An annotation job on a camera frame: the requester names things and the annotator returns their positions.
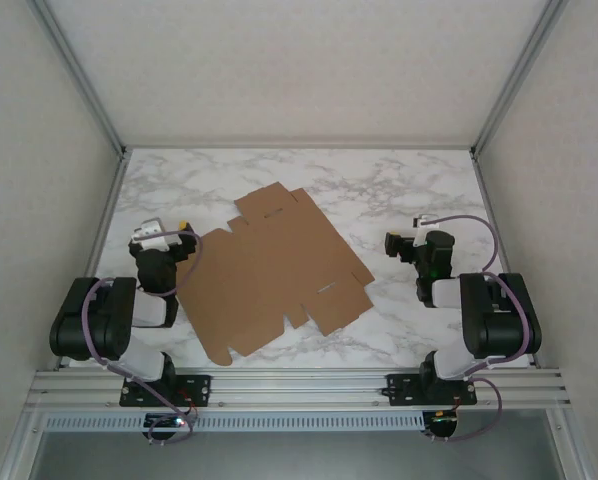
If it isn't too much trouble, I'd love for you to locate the brown cardboard box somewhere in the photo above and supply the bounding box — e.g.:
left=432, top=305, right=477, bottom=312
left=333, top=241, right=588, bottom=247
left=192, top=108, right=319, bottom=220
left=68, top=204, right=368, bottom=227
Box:
left=175, top=182, right=376, bottom=368

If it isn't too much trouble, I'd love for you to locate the left controller board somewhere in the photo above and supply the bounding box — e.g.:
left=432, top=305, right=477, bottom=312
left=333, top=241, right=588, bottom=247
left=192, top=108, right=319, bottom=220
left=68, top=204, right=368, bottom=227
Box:
left=143, top=412, right=188, bottom=431

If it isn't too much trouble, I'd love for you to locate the controller board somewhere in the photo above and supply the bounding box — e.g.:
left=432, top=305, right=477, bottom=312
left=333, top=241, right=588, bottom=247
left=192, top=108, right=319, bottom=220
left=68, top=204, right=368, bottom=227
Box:
left=143, top=412, right=188, bottom=431
left=425, top=409, right=461, bottom=435

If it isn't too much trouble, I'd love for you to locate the right controller board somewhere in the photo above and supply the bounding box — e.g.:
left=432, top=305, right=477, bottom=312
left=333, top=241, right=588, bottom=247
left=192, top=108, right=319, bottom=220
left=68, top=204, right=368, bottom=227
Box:
left=425, top=409, right=461, bottom=435

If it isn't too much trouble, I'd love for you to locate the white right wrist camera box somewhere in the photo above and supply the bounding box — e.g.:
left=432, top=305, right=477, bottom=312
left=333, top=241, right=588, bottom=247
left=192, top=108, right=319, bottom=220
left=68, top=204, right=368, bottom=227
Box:
left=412, top=214, right=433, bottom=249

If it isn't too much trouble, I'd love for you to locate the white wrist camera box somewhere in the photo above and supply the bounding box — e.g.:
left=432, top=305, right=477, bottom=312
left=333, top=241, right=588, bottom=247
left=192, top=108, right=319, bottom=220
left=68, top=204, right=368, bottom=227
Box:
left=412, top=214, right=433, bottom=249
left=132, top=217, right=169, bottom=250

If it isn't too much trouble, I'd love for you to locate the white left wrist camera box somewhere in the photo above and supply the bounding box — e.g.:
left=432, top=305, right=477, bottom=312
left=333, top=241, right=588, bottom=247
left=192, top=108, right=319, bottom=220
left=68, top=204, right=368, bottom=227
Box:
left=132, top=217, right=169, bottom=250

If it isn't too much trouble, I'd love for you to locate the aluminium side rail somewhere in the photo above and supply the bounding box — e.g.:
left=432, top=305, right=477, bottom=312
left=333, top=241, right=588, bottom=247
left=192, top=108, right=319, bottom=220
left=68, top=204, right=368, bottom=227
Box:
left=56, top=148, right=133, bottom=372
left=471, top=148, right=541, bottom=370

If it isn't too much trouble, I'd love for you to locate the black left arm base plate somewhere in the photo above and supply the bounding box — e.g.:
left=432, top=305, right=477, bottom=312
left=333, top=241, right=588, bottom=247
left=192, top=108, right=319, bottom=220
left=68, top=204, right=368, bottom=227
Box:
left=119, top=374, right=213, bottom=407

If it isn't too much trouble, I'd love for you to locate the aluminium back rail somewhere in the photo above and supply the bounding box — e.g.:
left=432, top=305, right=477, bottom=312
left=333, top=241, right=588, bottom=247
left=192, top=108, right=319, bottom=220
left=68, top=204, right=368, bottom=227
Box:
left=123, top=143, right=475, bottom=151

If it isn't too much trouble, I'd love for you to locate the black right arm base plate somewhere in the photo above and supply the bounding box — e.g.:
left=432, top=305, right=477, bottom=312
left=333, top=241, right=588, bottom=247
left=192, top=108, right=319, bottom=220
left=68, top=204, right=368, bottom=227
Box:
left=386, top=372, right=479, bottom=406

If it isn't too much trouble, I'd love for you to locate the aluminium front rail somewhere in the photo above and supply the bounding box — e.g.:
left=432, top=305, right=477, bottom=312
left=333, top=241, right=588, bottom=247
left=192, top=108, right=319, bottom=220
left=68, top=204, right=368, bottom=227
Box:
left=26, top=368, right=573, bottom=412

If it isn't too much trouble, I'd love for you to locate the aluminium frame post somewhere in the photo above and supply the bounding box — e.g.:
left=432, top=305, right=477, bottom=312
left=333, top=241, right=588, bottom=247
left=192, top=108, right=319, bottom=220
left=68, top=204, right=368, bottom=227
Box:
left=26, top=0, right=129, bottom=157
left=470, top=0, right=571, bottom=159

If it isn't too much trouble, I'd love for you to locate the slotted grey cable duct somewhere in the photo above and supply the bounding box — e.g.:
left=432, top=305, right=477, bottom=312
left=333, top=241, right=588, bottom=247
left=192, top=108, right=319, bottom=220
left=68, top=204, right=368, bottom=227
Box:
left=43, top=412, right=425, bottom=432

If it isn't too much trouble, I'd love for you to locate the aluminium lower frame leg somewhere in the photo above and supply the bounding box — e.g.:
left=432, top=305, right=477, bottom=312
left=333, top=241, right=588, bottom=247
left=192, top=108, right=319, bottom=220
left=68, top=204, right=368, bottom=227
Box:
left=0, top=410, right=48, bottom=480
left=543, top=410, right=596, bottom=480

